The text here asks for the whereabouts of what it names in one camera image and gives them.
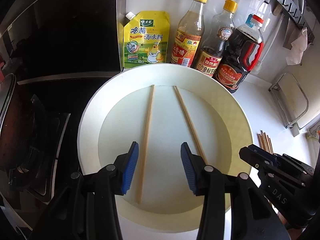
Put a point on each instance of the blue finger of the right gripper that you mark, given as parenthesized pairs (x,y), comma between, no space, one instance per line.
(257,157)

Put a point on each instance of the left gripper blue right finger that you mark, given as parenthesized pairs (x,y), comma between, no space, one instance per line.
(194,170)

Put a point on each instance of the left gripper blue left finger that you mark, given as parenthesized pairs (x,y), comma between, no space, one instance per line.
(126,165)

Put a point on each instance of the steel cutting board rack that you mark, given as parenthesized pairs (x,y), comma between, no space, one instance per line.
(291,101)

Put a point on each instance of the white cutting board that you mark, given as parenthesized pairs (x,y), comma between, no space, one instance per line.
(308,77)

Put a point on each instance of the round white tray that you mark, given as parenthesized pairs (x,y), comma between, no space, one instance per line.
(116,116)

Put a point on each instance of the black gas stove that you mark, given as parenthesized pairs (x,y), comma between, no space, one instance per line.
(35,118)

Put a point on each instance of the yellow-cap soy sauce bottle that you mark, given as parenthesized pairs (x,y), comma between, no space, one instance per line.
(211,51)

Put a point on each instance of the large dark soy sauce jug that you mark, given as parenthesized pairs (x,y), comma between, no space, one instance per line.
(242,53)

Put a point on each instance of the hanging white cloth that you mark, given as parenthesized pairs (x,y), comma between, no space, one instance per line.
(299,45)

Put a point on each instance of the yellow seasoning pouch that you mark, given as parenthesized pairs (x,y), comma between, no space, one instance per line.
(145,38)

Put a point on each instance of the yellow-cap vinegar bottle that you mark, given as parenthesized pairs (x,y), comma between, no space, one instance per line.
(188,35)

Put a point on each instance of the wall socket with orange switch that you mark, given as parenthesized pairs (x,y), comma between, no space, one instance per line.
(313,134)

